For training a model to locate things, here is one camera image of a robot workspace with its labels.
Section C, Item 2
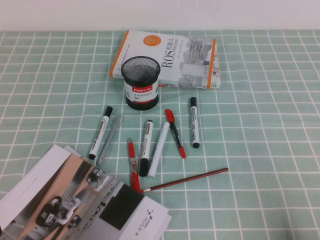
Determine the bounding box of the white marker with black cap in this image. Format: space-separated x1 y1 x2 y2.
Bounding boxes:
88 105 114 161
189 96 201 149

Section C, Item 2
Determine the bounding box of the black pen with red cap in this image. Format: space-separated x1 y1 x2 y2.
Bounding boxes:
164 108 188 159

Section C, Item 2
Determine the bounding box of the black mesh pen holder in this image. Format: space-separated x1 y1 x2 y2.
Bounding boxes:
120 56 161 110

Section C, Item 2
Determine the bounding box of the red gel pen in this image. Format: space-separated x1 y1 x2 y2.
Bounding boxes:
127 137 142 194

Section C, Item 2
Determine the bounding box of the grey pen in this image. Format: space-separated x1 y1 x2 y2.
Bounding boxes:
96 114 123 167

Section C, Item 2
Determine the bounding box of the plain white marker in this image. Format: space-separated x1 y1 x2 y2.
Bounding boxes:
146 121 171 179

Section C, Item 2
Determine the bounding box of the white marker with grey tip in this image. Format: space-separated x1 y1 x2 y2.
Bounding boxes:
138 119 154 178

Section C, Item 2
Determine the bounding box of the red black striped pencil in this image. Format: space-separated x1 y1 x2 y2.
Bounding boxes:
140 167 230 194

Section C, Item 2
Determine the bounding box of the white orange ROS book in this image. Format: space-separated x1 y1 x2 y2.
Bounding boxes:
109 29 217 89

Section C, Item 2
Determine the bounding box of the book with colourful cover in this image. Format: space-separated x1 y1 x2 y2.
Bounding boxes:
157 39 222 90

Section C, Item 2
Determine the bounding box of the green white grid tablecloth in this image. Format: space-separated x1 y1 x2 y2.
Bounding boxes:
0 29 320 240

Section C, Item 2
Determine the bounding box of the AgileX photo brochure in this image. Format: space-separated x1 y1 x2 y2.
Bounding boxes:
0 144 171 240

